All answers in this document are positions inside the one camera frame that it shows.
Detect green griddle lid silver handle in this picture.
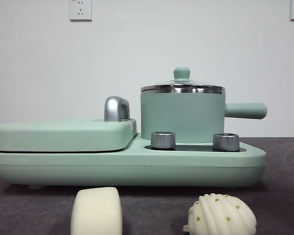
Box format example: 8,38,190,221
0,96,138,152

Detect green breakfast maker base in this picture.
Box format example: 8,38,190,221
0,133,268,190

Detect silver control knob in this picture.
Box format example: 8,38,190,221
212,133,240,151
150,131,176,149

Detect rectangular white steamed bun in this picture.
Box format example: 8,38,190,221
70,187,123,235

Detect green pot with side handle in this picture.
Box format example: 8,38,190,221
140,92,268,144

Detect glass pot lid green knob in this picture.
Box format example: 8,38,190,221
140,67,223,95

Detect shell-shaped white bun green dots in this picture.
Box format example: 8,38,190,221
182,193,257,235

